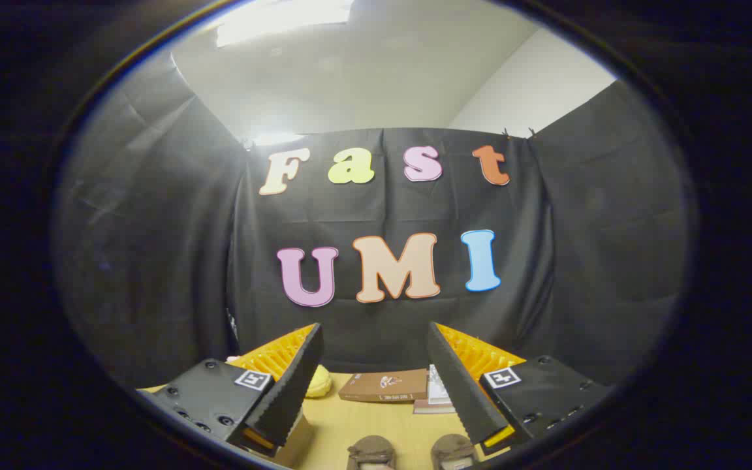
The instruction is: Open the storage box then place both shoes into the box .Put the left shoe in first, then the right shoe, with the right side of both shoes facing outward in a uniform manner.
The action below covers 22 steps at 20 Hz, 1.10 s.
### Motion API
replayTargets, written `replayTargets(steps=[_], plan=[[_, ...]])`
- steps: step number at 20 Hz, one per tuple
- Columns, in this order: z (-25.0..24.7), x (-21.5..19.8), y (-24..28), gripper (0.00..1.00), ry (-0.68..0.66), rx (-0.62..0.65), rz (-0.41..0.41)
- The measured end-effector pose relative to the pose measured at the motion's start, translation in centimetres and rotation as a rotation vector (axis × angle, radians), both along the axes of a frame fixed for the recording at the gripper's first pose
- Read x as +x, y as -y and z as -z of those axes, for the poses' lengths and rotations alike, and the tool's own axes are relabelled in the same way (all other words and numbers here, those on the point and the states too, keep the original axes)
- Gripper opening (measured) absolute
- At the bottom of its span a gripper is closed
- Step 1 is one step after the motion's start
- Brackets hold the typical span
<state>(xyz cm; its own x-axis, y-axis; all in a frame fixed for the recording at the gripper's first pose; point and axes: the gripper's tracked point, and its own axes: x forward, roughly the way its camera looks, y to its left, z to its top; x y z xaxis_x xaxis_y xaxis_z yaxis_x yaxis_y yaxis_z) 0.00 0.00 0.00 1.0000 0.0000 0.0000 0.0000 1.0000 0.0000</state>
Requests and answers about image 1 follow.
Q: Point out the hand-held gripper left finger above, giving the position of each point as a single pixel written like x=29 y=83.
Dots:
x=294 y=385

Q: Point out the brown book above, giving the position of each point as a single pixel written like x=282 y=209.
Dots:
x=382 y=386

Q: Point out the ceiling light panel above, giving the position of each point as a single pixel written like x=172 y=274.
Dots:
x=284 y=19

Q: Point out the yellow plush toy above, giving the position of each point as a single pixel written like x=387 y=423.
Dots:
x=319 y=385

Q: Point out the brown fuzzy shoe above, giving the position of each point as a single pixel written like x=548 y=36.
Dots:
x=453 y=449
x=371 y=450

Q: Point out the brown cardboard storage box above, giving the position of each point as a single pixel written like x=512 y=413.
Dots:
x=296 y=440

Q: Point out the pinkish book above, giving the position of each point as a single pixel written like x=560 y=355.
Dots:
x=429 y=407

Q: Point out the black backdrop cloth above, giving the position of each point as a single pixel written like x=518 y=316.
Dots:
x=173 y=261

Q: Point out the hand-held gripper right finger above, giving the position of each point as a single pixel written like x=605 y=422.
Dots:
x=457 y=385

